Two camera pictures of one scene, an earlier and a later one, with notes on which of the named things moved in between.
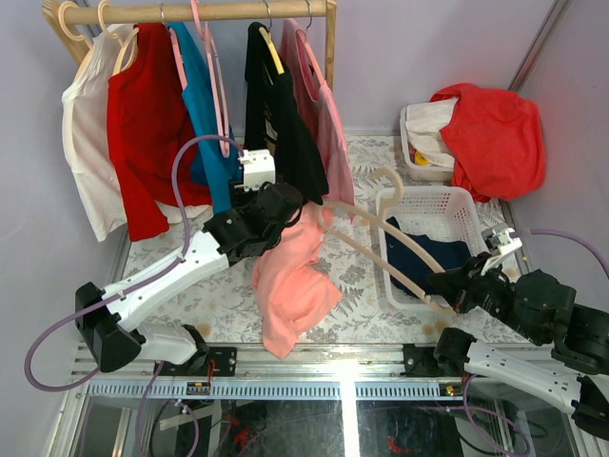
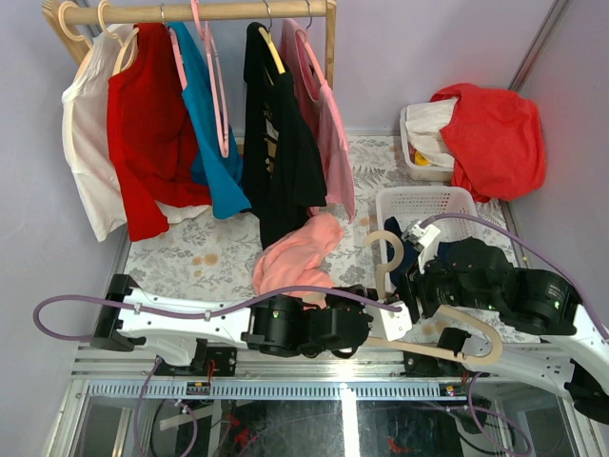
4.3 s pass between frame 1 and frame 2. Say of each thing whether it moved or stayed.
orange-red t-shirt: stayed
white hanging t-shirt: stayed
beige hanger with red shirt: stayed
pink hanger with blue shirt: stayed
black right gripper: moved
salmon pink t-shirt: moved
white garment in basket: stayed
